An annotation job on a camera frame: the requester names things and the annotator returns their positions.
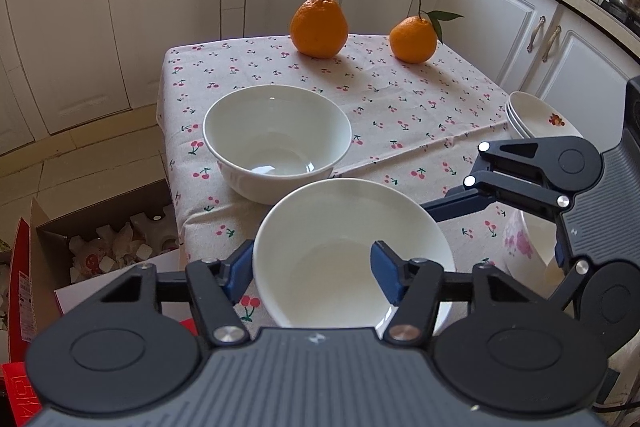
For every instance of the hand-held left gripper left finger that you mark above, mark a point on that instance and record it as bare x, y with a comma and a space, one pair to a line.
239, 269

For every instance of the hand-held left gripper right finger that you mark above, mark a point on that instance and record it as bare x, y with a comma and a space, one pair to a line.
389, 272

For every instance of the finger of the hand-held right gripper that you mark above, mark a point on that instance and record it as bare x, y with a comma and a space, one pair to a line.
560, 242
455, 204

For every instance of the white pink-floral bowl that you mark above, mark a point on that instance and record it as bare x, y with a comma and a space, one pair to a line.
525, 247

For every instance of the plain white bowl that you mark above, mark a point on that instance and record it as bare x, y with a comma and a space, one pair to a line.
270, 127
325, 227

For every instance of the large white fruit-print plate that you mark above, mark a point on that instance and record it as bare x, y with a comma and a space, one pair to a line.
537, 109

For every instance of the cherry-print tablecloth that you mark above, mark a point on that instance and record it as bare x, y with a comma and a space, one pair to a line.
400, 107

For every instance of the pile of white packets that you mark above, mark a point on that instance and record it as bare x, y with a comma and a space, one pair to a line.
120, 244

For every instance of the white printed cloth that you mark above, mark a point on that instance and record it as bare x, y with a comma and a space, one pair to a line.
625, 377

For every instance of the orange with leaf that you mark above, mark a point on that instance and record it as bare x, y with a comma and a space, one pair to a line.
412, 39

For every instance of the brown cardboard box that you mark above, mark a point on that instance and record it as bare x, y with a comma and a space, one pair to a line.
50, 217

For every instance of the large bumpy orange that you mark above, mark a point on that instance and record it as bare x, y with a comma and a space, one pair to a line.
320, 27

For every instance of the red printed box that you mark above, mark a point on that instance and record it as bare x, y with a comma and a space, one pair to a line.
20, 392

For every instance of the white kitchen cabinets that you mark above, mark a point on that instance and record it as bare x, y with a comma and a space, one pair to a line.
175, 7

